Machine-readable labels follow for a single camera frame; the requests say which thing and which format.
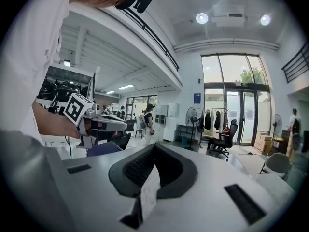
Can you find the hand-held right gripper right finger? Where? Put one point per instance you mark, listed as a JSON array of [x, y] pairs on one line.
[[207, 202]]

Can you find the person's white shirt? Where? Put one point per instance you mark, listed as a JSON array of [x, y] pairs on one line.
[[31, 57]]

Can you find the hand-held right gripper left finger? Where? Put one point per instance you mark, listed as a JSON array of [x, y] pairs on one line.
[[96, 197]]

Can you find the glass entrance door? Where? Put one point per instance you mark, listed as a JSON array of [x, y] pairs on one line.
[[234, 110]]

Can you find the person's left forearm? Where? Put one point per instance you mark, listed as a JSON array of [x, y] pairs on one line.
[[53, 122]]

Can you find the black balcony railing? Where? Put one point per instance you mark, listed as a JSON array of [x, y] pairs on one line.
[[295, 63], [157, 35]]

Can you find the white wall lockers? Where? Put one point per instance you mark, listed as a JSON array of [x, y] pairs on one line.
[[172, 110]]

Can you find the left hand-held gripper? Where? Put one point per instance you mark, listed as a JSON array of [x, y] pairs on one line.
[[77, 107]]

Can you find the green waste bin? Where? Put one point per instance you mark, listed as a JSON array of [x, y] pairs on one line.
[[184, 141]]

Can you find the grey shell chair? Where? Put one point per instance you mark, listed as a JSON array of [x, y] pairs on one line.
[[277, 163]]

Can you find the blue upholstered chair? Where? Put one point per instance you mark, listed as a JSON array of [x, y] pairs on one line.
[[103, 148]]

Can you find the round ceiling light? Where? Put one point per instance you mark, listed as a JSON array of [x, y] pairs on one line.
[[201, 18], [265, 20]]

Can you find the cardboard box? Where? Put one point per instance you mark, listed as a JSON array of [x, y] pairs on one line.
[[263, 142]]

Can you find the black office chair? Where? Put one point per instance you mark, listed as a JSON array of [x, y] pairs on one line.
[[224, 139]]

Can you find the white ceiling air conditioner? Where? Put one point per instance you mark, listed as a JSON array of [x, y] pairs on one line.
[[229, 16]]

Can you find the clothes rack with garments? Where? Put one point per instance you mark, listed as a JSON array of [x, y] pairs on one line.
[[213, 121]]

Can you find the blue wall poster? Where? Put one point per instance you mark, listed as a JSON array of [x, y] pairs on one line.
[[197, 98]]

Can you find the black standing fan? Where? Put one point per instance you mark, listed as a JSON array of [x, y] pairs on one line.
[[191, 116], [276, 123]]

